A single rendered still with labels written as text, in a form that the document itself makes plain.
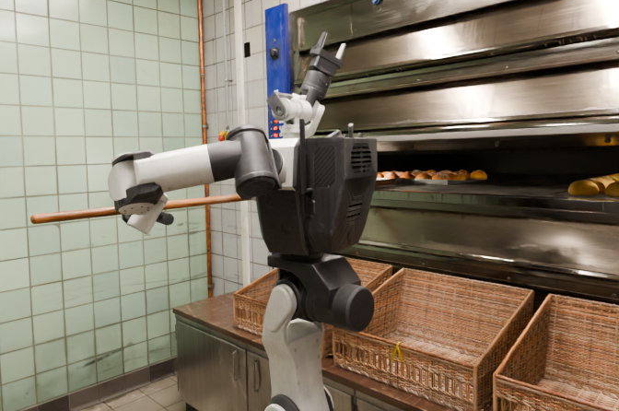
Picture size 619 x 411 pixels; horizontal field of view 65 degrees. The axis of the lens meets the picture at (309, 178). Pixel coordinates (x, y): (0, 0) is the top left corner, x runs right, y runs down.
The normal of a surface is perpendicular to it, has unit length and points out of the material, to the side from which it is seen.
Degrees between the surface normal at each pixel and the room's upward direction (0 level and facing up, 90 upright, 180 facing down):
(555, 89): 70
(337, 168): 90
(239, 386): 90
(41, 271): 90
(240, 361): 90
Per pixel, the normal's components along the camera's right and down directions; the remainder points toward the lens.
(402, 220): -0.67, -0.29
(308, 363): 0.71, -0.08
